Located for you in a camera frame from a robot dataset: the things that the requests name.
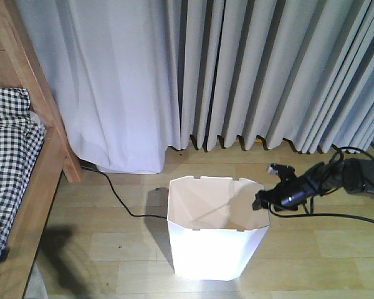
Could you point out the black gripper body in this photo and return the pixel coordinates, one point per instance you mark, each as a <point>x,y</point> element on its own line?
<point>282,197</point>

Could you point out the white plastic trash bin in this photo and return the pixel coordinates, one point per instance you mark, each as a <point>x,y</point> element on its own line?
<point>212,226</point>

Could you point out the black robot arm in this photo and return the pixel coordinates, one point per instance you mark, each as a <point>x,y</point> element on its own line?
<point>356,176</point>

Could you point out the grey pleated curtain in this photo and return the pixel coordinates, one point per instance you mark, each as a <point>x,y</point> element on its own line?
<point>301,71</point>

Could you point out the white sheer curtain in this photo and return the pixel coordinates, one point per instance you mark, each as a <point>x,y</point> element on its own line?
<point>107,65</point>

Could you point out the grey round rug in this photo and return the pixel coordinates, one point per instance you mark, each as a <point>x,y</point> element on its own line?
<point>35,288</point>

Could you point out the black white checkered bedding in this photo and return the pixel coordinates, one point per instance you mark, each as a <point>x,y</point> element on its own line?
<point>21,138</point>

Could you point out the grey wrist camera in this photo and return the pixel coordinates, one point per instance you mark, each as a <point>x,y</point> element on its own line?
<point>285,173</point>

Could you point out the wooden bed frame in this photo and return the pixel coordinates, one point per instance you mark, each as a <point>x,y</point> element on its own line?
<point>53,157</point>

